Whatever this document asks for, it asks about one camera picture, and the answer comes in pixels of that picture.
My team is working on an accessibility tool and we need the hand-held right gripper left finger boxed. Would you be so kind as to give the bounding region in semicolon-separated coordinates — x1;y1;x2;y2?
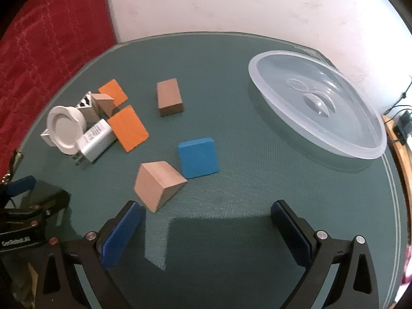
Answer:
34;200;147;309

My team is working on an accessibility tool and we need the blue wooden block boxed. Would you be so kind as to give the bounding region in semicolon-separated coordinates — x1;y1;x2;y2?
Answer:
178;137;220;179

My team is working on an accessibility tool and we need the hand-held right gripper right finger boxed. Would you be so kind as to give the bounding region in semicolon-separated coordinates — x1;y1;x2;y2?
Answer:
270;200;380;309

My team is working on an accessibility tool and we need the clear plastic bowl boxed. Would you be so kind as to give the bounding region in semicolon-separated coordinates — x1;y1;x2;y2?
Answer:
248;50;387;160

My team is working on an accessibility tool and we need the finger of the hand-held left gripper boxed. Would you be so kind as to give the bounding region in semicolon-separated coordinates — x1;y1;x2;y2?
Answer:
6;189;71;229
0;175;37;207

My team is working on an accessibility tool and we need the small light wooden block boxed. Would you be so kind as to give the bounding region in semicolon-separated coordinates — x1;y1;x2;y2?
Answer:
92;93;115;118

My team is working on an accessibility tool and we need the white charger adapter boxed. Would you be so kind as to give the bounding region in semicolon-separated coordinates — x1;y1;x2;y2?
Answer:
75;118;117;166

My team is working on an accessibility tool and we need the red quilted blanket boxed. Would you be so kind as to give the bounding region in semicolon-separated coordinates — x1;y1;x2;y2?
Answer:
0;0;119;181

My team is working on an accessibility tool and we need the wooden side table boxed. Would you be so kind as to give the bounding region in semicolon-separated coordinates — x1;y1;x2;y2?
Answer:
381;114;412;232

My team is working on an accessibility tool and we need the brown wooden block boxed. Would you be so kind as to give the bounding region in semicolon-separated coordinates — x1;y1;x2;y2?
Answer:
157;78;185;118

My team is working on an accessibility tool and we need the orange wooden block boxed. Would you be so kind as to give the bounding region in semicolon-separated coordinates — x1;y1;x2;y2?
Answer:
97;79;128;107
107;105;150;152

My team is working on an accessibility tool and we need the black charger dock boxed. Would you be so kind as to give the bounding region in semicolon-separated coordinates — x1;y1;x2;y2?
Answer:
397;109;412;145

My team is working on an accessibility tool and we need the green table cover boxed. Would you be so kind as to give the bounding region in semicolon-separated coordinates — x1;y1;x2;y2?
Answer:
18;31;406;309

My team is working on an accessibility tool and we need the white round lid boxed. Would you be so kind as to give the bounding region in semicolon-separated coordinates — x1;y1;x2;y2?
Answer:
47;105;87;156

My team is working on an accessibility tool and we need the black power cable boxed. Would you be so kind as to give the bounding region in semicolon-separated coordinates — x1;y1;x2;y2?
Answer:
384;74;412;119

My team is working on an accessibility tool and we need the large light wooden block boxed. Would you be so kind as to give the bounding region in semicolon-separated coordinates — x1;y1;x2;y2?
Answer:
134;161;188;213

